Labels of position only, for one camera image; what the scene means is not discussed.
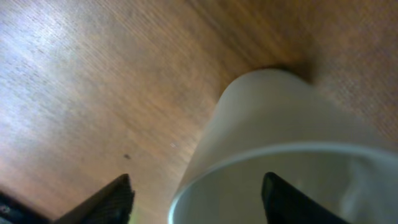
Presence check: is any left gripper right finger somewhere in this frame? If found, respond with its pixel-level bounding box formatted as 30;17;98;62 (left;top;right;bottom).
261;172;348;224

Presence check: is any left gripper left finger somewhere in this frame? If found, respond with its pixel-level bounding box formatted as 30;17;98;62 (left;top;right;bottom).
54;174;135;224

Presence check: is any grey cup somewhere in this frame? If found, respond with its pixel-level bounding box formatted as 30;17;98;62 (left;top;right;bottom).
168;69;397;224

